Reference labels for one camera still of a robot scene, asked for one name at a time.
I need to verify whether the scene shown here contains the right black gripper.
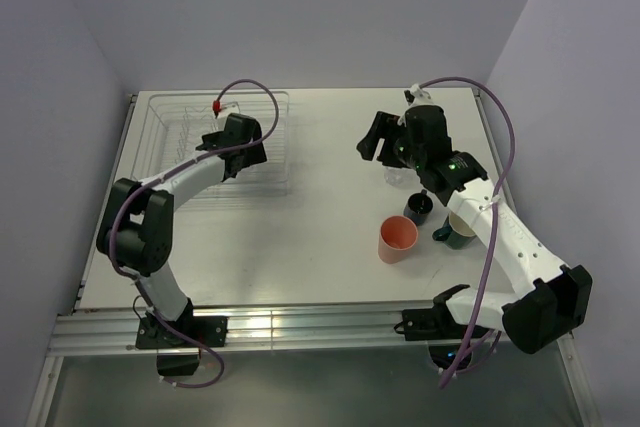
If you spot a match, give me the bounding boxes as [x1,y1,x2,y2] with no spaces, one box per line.
[356,111,425,171]

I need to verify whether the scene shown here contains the small clear glass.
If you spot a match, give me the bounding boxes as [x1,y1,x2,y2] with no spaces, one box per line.
[384,167,415,188]

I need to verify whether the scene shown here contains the pink plastic cup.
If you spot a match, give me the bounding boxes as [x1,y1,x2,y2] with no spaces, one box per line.
[378,216,419,264]

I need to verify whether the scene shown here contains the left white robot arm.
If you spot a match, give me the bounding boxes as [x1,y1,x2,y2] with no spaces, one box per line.
[96,113,267,346]

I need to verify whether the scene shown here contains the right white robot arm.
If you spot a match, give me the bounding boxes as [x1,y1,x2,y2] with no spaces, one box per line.
[356,105,593,354]

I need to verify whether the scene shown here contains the small black mug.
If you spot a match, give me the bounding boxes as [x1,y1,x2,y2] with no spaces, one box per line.
[403,190,434,227]

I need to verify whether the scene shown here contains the dark green mug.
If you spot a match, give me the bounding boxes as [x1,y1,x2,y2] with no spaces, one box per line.
[432,212,476,250]

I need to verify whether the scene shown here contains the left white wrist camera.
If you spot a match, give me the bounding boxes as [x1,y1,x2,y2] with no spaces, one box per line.
[212,100,241,120]

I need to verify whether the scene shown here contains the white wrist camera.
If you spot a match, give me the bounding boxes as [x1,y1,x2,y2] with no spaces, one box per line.
[404,84,434,108]
[212,100,241,120]

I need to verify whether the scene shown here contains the white wire dish rack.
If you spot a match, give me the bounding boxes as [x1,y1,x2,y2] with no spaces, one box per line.
[130,89,294,201]

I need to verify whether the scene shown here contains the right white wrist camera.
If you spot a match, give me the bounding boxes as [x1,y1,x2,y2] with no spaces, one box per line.
[404,84,434,108]

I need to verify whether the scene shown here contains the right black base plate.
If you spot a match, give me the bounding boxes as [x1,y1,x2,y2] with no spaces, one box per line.
[394,308,442,342]

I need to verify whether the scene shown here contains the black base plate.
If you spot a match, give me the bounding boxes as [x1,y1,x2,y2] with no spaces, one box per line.
[135,314,228,350]
[394,308,442,342]

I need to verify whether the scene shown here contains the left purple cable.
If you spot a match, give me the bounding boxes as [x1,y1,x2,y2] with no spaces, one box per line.
[107,78,280,391]

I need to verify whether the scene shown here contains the aluminium mounting rail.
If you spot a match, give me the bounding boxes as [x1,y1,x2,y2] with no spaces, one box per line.
[47,296,566,356]

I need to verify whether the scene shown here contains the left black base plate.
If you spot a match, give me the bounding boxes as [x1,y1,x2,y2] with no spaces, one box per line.
[135,314,228,350]

